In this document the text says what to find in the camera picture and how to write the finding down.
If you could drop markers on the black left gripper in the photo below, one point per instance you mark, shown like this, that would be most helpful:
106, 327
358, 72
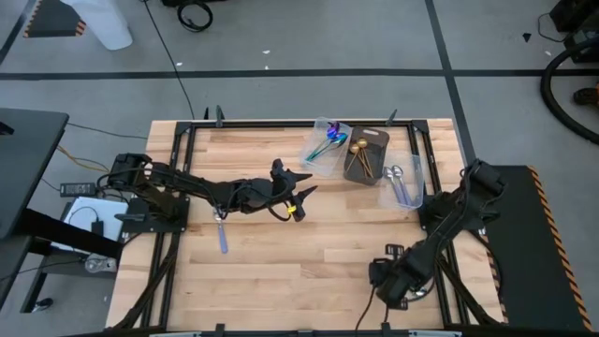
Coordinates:
273, 192

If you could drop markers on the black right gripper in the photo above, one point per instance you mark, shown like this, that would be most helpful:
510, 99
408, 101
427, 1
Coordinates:
395, 281

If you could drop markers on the gold spoon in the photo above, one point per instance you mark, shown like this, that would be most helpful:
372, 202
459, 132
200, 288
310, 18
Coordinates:
361, 142
354, 149
350, 165

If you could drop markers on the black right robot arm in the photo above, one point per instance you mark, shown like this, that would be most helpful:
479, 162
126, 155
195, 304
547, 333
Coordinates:
449, 220

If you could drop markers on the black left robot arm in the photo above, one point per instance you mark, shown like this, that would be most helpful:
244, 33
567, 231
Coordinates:
196, 185

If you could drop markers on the translucent plastic bin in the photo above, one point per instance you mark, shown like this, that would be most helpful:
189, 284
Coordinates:
416, 187
339, 159

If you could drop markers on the dark grey plastic bin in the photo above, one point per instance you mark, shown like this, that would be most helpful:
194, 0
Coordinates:
376, 154

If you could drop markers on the black hazard-striped platform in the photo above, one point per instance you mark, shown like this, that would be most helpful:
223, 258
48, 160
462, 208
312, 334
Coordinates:
51, 19
529, 262

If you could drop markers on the white sheet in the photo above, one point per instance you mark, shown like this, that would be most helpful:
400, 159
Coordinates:
112, 215

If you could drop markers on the small black adapter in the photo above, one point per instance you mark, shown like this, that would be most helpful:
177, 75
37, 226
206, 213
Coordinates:
97, 228

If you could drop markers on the transparent plastic piece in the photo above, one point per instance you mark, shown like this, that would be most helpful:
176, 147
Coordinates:
100, 265

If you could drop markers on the black power brick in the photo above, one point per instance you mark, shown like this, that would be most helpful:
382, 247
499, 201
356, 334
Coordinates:
77, 189

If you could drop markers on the white plastic housing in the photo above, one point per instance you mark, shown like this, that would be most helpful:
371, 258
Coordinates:
103, 28

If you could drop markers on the black desk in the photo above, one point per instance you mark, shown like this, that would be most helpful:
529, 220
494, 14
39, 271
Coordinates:
28, 164

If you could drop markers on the small black floor scrap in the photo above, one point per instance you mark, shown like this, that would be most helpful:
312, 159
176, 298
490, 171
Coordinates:
527, 37

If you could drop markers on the black equipment case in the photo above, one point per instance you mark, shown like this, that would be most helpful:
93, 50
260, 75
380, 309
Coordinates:
580, 19

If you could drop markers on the black frame clamp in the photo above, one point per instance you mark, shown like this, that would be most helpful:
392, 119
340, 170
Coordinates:
391, 117
385, 328
206, 113
219, 115
219, 329

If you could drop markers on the black aluminium table frame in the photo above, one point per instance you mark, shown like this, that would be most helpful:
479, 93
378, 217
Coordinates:
281, 124

